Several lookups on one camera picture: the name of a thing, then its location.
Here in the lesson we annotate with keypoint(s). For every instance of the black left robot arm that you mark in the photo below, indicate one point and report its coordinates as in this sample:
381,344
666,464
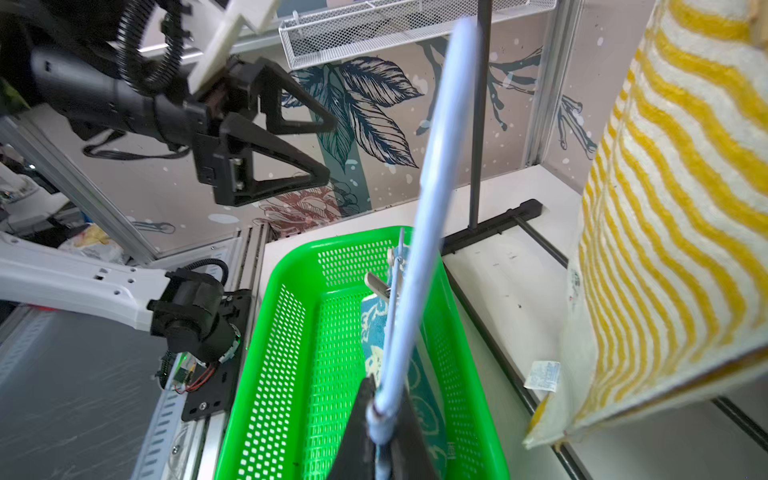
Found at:
163,70

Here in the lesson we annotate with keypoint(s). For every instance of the green plastic basket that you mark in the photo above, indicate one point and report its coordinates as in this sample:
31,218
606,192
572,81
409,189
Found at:
305,364

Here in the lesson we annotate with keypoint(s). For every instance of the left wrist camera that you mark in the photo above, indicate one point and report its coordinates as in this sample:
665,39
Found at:
215,30

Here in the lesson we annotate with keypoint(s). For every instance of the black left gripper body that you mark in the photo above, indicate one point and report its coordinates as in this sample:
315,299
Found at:
234,91

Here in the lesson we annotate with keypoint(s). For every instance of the teal patterned towel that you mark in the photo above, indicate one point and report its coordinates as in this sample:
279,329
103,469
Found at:
422,383

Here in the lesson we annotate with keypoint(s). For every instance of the yellow striped towel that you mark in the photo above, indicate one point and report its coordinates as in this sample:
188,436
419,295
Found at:
667,281

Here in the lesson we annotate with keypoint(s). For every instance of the light blue wire hanger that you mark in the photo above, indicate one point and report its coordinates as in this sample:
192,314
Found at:
441,164

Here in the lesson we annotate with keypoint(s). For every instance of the white wire mesh shelf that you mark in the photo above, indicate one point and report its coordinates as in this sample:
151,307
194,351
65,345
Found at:
363,27

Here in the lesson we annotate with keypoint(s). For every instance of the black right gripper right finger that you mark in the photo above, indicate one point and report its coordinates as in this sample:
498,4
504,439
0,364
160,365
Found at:
409,456

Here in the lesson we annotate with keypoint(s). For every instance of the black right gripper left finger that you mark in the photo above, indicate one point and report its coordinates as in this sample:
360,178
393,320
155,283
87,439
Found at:
356,457

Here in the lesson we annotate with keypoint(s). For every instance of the black clothes rack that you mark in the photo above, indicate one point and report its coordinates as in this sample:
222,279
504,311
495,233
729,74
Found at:
512,289

